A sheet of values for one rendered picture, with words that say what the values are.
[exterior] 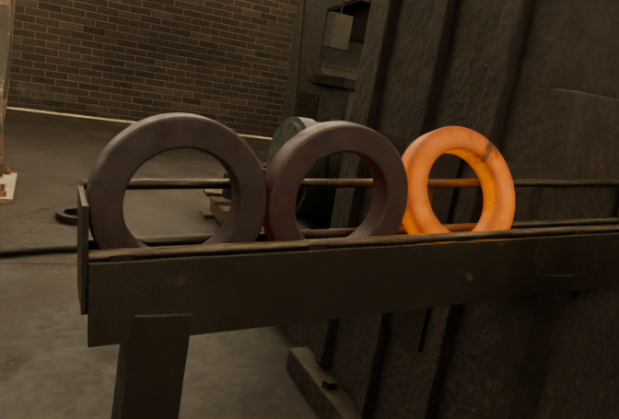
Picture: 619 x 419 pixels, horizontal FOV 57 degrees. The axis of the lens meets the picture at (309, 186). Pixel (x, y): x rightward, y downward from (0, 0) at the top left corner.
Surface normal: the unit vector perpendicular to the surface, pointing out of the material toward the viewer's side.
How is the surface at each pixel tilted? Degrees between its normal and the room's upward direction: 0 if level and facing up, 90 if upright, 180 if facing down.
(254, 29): 90
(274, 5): 90
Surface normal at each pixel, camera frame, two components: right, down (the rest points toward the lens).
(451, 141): 0.42, -0.15
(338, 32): 0.56, 0.25
